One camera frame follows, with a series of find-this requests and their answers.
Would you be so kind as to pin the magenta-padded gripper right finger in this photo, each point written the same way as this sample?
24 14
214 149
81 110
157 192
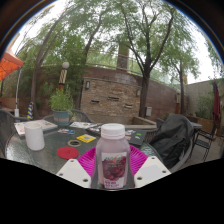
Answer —
151 170

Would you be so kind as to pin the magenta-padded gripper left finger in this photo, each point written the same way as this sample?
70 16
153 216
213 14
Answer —
74 171

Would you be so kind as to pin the pink drink bottle white cap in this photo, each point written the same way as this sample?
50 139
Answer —
113 156

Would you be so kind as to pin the flat round red coaster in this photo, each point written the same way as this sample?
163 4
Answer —
67 152

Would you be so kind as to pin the yellow card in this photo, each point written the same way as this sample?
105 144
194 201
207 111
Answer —
86 138

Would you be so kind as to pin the black folder with stickers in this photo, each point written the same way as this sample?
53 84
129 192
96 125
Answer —
137 137

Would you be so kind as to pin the dark grey jacket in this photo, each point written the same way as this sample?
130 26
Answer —
170 136

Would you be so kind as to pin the small colourful card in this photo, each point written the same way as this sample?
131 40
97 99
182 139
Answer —
66 131

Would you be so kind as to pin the stack of printed leaflets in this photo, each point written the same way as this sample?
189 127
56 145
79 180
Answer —
81 125

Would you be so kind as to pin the white paper cup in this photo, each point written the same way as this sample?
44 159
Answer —
34 136

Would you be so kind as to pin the open white magazine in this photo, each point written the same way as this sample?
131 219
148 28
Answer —
45 125

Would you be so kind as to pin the black metal chair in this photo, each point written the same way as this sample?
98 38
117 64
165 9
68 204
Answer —
201 141

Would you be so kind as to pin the potted green plant teal pot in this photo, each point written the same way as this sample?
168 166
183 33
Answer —
61 106

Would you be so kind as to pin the tall dark-trunked tree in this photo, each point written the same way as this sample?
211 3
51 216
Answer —
145 93

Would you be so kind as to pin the closed dark red parasol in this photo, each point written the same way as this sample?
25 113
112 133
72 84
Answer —
216 103

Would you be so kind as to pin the leaning thin-trunked tree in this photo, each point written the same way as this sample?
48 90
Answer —
34 86

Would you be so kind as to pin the orange parasol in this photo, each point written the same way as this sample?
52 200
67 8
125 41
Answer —
8 65

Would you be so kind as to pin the blue yellow striped post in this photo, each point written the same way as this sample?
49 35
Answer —
30 111

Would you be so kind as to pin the black wall lantern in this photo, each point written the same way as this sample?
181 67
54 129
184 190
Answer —
87 85

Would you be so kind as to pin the striped lamp post white globe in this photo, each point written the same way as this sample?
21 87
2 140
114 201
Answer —
63 76

